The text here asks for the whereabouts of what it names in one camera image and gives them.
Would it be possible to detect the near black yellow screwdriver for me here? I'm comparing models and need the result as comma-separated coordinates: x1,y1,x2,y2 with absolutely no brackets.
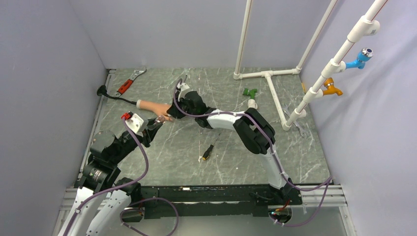
201,135,220,161

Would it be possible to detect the red handled adjustable wrench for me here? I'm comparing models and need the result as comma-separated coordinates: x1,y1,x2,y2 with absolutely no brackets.
115,67,147,97

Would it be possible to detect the mannequin hand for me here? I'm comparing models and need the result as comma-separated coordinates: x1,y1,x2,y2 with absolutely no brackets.
136,99,173,121

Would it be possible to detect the green white pipe fitting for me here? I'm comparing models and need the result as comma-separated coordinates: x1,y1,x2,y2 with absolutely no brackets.
242,88,258,110

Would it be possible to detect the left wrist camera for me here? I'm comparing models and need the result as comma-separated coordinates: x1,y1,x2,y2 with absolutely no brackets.
121,112,148,137

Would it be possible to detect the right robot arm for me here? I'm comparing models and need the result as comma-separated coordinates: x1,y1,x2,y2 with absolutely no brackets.
167,91,293,204

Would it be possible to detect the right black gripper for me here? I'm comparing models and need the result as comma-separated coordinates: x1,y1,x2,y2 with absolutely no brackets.
168,95,198,119

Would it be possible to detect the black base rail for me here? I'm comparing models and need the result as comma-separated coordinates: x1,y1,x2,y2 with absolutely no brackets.
122,183,302,222

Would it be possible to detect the blue pipe valve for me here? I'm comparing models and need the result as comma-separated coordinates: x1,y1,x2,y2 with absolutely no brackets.
345,48,373,69

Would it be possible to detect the white pvc pipe frame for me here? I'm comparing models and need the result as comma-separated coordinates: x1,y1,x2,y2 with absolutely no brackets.
233,0,388,131

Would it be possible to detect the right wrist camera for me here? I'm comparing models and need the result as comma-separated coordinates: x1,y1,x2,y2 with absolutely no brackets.
176,79,192,101

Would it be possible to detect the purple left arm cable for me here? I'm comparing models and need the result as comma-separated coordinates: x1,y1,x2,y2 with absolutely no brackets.
61,117,179,236

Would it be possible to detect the red glitter nail polish bottle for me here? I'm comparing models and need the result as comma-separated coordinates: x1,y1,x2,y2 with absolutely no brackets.
154,115,166,124

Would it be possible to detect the orange pipe valve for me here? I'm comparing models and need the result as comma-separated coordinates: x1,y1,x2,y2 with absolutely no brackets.
323,77,343,96

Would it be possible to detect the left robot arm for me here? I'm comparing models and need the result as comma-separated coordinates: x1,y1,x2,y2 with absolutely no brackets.
58,114,164,236

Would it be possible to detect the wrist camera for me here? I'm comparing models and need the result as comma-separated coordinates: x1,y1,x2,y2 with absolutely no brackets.
176,79,192,101
121,112,148,137

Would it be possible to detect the black hand stand cable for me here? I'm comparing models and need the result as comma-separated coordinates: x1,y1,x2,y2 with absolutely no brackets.
96,85,138,106

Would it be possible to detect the silver spanner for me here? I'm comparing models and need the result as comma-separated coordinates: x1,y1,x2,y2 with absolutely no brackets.
282,104,308,138

